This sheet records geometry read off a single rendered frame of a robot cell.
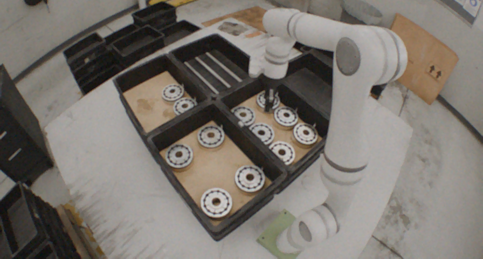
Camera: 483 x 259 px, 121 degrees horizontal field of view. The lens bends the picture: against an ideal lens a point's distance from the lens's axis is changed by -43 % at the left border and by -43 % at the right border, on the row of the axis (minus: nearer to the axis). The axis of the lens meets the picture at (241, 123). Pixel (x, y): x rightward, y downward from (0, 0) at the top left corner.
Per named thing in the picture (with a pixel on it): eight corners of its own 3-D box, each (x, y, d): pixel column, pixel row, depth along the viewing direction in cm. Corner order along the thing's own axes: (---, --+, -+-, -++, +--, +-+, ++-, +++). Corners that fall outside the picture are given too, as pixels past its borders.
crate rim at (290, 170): (338, 130, 88) (340, 127, 86) (288, 176, 75) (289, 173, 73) (268, 73, 106) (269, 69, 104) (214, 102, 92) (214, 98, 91)
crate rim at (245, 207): (288, 176, 75) (289, 173, 73) (214, 234, 62) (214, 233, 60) (214, 102, 92) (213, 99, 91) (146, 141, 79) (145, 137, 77)
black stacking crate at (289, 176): (329, 143, 96) (339, 127, 87) (281, 186, 83) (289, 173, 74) (265, 89, 113) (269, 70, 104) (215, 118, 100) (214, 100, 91)
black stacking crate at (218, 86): (264, 88, 113) (268, 70, 104) (214, 117, 100) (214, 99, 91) (216, 50, 130) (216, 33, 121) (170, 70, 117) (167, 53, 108)
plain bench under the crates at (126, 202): (366, 178, 175) (414, 129, 120) (236, 342, 97) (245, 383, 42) (227, 79, 235) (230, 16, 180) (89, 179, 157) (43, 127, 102)
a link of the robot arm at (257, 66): (249, 59, 73) (251, 42, 68) (284, 62, 73) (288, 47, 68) (248, 77, 67) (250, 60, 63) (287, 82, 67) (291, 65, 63)
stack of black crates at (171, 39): (186, 46, 244) (184, 19, 217) (204, 57, 232) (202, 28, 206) (155, 62, 224) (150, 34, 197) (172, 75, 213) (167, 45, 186)
